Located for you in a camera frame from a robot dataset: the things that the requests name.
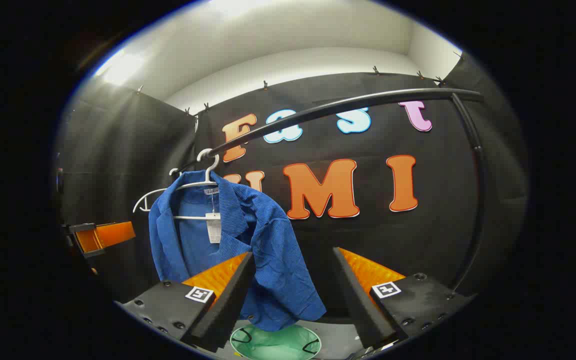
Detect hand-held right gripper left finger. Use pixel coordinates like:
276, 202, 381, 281
115, 251, 257, 353

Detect black backdrop cloth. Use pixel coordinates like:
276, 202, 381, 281
55, 72, 529, 321

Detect black metal clothes rack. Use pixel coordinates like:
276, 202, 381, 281
175, 88, 489, 293

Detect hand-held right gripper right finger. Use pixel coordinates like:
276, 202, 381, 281
331, 246, 476, 351

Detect thin white clothes hanger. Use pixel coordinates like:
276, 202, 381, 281
132, 168, 181, 213

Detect blue corduroy shirt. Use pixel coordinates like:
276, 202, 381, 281
148, 170, 327, 332

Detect white plastic clothes hanger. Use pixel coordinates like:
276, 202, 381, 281
173, 148, 220, 221

